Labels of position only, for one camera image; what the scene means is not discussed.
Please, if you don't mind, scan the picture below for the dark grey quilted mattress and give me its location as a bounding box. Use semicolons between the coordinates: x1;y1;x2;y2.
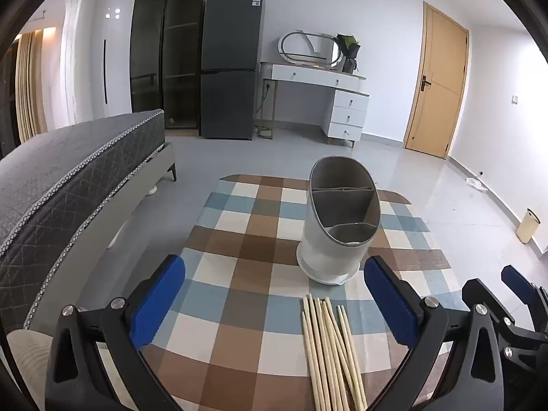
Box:
0;109;166;335

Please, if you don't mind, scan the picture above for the oval vanity mirror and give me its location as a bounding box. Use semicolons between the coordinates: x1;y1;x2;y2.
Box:
279;30;341;68

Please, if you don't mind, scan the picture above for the checkered tablecloth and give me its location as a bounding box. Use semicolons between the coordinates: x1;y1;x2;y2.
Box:
26;174;467;411

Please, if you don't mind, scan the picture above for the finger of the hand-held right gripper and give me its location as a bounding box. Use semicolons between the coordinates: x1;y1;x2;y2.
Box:
462;279;548;411
502;265;548;335

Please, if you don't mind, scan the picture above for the wrapped flower bouquet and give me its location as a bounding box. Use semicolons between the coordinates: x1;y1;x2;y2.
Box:
333;33;361;73

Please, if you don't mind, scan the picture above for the wooden door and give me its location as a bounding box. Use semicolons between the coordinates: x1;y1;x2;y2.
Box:
403;1;471;159

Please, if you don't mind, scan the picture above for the white wardrobe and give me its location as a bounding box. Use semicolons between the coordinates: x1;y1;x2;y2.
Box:
64;0;142;127

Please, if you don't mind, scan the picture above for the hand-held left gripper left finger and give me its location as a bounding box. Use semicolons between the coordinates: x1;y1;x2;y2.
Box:
45;254;186;411

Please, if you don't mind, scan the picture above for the beige curtain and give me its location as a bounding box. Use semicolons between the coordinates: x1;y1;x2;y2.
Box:
15;30;48;142

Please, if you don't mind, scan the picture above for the beige waste bin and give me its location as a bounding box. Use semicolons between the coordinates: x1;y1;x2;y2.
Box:
516;208;541;245

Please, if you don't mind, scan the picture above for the dark glass cabinet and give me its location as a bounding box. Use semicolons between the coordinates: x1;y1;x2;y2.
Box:
129;0;210;130

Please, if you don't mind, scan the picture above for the white dressing table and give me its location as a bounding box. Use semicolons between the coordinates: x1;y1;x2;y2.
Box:
259;62;370;148

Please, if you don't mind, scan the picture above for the bundle of wooden chopsticks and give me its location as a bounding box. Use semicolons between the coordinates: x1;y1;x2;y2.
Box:
301;295;369;411

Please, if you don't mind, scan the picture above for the white grey utensil holder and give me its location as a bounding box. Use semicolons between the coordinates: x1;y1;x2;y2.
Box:
297;156;381;286

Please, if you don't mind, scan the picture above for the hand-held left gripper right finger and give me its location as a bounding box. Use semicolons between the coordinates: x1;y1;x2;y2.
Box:
363;255;505;411

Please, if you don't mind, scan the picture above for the dark grey refrigerator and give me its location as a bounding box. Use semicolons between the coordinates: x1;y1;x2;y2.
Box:
200;0;266;140

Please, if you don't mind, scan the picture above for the grey bed frame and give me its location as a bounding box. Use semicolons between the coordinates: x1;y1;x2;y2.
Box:
86;141;177;251

